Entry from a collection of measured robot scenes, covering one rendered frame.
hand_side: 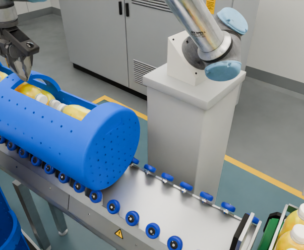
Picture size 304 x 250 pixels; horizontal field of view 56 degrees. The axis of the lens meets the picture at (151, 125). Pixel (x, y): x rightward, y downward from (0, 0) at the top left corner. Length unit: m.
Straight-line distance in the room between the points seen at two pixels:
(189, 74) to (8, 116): 0.67
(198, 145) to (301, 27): 2.47
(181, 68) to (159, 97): 0.16
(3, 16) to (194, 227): 0.87
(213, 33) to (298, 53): 2.70
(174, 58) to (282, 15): 2.45
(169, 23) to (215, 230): 1.98
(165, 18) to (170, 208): 1.93
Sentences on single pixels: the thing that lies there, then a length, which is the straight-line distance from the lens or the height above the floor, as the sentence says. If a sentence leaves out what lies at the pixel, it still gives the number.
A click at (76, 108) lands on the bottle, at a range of 0.97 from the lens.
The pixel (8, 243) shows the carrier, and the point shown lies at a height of 0.62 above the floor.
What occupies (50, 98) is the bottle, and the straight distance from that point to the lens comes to 1.17.
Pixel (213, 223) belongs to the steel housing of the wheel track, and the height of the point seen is 0.93.
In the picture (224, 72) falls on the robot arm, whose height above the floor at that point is 1.29.
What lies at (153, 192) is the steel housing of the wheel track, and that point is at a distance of 1.03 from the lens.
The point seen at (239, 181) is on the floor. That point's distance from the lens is 2.40.
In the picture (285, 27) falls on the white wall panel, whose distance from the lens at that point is 3.54.
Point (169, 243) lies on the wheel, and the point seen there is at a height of 0.96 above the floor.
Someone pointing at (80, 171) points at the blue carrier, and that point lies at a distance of 0.86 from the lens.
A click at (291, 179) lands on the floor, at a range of 2.57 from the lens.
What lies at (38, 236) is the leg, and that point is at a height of 0.19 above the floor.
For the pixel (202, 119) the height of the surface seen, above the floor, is 1.05.
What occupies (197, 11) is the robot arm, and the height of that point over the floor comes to 1.49.
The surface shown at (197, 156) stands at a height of 0.86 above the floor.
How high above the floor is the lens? 1.72
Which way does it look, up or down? 37 degrees down
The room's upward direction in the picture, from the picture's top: straight up
